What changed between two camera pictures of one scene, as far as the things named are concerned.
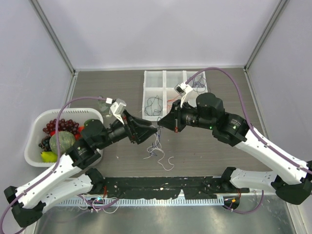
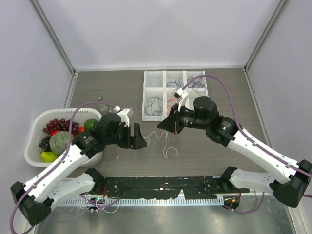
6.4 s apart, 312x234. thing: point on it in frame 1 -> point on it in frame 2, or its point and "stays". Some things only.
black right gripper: x=173 y=120 stays
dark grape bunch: x=45 y=144 stays
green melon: x=66 y=141 stays
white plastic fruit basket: x=37 y=122 stays
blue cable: x=151 y=152 -> x=175 y=82
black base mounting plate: x=194 y=187 stays
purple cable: x=199 y=84 -> x=195 y=78
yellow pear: x=48 y=156 stays
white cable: x=164 y=154 -> x=165 y=144
